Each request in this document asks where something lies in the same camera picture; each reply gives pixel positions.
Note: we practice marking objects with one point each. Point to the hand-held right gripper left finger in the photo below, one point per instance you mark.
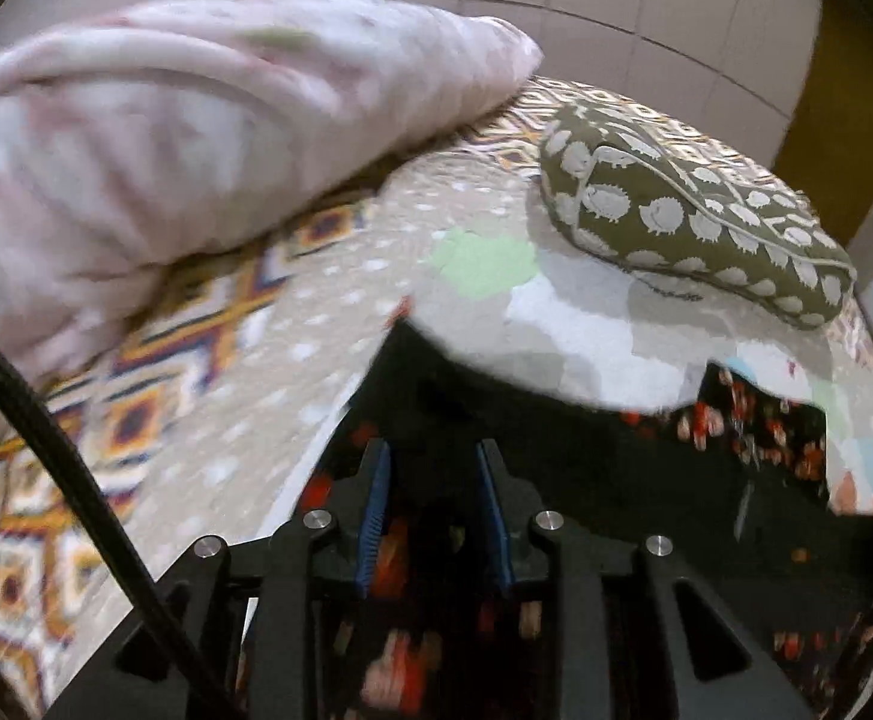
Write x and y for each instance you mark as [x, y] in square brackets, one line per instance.
[372, 517]

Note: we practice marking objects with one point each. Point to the green hedgehog print pillow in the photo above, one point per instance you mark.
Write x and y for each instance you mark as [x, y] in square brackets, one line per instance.
[676, 217]

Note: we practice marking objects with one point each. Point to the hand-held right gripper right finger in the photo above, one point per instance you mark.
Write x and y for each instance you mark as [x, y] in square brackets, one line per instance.
[498, 525]

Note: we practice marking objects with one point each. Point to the pink quilted comforter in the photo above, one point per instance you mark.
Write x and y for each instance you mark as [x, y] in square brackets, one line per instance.
[181, 127]

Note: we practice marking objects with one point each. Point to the brown wooden door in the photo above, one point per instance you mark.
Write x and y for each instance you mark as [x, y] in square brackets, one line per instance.
[841, 127]

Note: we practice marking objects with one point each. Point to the patterned bedspread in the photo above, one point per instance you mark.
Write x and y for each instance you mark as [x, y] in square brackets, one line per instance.
[256, 390]

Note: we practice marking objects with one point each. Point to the black floral dress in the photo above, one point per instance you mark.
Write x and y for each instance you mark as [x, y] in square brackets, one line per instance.
[594, 465]

